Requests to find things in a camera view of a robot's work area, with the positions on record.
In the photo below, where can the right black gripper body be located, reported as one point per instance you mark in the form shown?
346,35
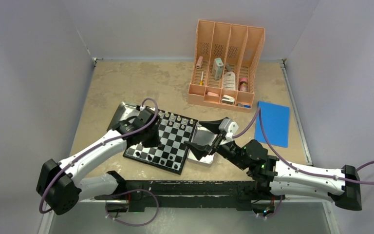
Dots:
229,149

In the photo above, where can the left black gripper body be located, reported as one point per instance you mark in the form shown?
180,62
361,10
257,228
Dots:
151,138

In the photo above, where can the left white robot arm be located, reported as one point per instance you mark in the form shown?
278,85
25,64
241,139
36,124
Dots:
61,184

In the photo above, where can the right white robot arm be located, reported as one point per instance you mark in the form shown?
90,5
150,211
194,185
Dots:
280,177

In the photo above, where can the black white chess board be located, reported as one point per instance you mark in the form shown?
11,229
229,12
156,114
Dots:
174,131

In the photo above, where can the metal tin with black pieces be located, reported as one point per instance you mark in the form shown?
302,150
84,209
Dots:
124,111

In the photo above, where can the empty metal tin lid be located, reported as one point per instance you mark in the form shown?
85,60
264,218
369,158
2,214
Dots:
202,136

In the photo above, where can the white stapler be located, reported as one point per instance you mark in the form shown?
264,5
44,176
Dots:
226,99

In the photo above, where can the pink eraser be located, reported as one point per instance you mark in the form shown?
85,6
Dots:
212,94

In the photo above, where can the yellow white pen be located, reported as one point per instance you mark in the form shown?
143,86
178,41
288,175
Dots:
202,78

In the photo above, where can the white striped bottle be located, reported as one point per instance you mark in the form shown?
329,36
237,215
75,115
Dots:
229,81

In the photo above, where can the pink tape roll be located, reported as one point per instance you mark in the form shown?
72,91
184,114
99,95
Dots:
243,84

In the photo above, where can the blue notebook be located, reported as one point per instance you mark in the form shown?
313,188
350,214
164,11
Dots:
275,123

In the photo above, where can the white green small box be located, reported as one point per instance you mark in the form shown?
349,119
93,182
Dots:
217,69

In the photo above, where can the pink small tube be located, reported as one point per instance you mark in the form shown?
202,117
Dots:
199,62

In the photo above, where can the peach plastic desk organizer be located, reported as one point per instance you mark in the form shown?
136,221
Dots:
240,47

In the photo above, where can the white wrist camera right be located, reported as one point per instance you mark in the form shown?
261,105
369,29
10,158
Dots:
228,127

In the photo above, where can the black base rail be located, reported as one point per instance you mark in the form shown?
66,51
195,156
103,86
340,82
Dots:
240,195

